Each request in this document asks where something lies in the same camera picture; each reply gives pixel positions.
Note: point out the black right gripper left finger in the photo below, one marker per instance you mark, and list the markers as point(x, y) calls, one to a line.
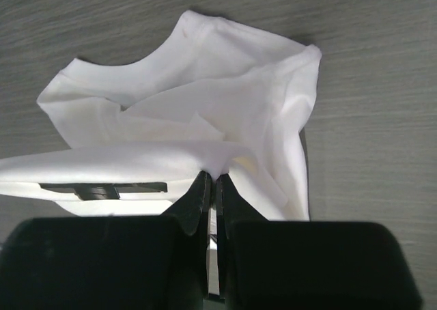
point(112, 262)

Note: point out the white t shirt with print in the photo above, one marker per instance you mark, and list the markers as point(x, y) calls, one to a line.
point(216, 96)

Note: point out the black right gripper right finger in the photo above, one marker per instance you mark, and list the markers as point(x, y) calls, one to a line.
point(265, 264)

